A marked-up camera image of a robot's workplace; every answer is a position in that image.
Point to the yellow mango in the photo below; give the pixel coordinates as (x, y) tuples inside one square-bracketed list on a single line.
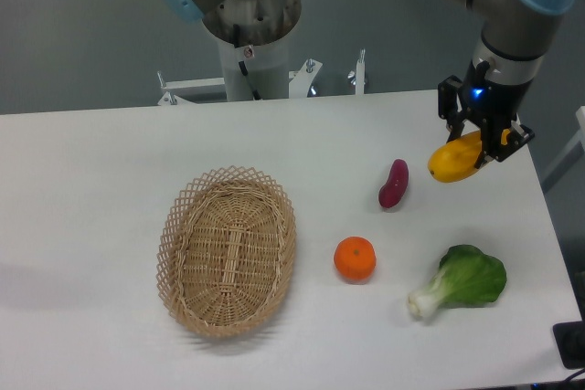
[(455, 160)]

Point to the purple sweet potato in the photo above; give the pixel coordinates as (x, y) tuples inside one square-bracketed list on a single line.
[(392, 191)]

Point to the orange tangerine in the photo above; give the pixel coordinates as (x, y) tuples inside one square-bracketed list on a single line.
[(355, 259)]

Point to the green bok choy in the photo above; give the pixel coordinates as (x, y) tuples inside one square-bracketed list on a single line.
[(465, 276)]

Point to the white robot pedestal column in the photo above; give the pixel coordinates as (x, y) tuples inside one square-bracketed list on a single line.
[(255, 72)]

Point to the woven wicker basket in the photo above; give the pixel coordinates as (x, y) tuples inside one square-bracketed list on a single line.
[(227, 250)]

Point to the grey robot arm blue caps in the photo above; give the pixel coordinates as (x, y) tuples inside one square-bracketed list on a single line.
[(516, 36)]

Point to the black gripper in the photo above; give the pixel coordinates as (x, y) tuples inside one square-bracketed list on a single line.
[(487, 104)]

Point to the black device at table edge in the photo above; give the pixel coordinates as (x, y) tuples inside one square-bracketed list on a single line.
[(569, 337)]

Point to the white furniture leg right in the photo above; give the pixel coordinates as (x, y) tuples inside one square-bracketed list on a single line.
[(569, 154)]

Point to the white metal base frame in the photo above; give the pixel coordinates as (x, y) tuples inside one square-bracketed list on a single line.
[(173, 93)]

